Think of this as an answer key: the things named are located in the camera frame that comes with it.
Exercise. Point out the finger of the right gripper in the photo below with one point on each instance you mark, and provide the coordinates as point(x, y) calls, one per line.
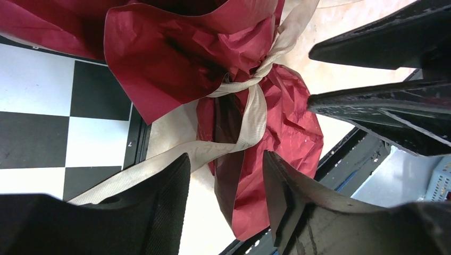
point(413, 115)
point(409, 37)

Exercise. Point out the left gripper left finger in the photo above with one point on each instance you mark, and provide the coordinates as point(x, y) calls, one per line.
point(150, 214)

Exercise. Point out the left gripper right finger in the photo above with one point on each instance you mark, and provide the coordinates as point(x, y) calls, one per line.
point(292, 195)

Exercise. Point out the red paper flower bouquet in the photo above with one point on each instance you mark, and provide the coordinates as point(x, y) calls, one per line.
point(221, 53)

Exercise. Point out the grey perforated electronics box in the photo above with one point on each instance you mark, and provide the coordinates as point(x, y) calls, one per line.
point(439, 185)

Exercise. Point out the black white chessboard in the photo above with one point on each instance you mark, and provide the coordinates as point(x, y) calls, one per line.
point(66, 123)

